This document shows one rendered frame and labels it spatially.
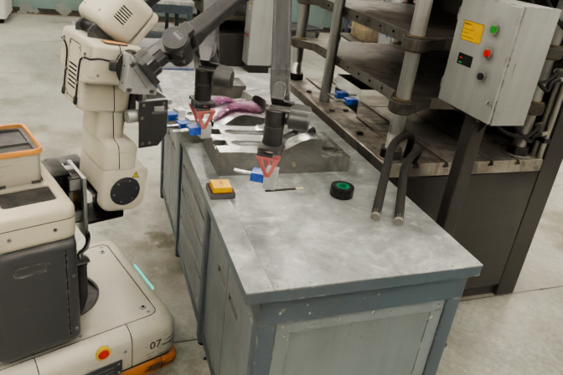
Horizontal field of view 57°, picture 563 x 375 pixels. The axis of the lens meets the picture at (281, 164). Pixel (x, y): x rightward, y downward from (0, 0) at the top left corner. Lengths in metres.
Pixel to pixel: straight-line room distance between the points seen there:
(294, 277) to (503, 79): 0.99
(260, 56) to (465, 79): 4.55
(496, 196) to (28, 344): 1.98
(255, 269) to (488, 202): 1.48
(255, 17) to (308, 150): 4.47
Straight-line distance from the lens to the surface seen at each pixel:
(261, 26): 6.27
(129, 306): 2.03
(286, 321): 1.39
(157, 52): 1.56
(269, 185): 1.51
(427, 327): 1.67
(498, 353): 2.63
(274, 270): 1.34
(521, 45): 1.87
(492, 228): 2.68
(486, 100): 1.91
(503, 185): 2.57
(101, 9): 1.66
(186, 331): 2.34
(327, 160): 1.90
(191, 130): 1.79
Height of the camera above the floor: 1.58
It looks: 24 degrees down
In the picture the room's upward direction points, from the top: 7 degrees clockwise
